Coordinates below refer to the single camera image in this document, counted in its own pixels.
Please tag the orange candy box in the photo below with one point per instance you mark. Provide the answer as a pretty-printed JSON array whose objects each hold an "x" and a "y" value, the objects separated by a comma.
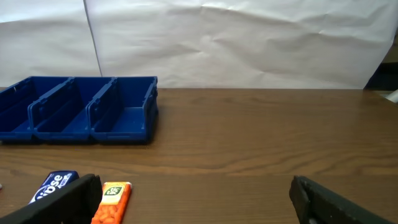
[{"x": 112, "y": 205}]

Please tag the blue tray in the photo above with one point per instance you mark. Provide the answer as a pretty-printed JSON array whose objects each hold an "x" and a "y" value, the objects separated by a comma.
[{"x": 124, "y": 121}]

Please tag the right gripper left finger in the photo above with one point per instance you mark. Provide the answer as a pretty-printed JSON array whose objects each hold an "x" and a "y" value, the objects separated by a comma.
[{"x": 62, "y": 205}]

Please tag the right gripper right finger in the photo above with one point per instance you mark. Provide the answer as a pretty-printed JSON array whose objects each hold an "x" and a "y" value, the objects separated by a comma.
[{"x": 326, "y": 208}]

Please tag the blue candy pack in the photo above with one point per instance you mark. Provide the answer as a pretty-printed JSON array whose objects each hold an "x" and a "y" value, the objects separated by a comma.
[{"x": 53, "y": 183}]

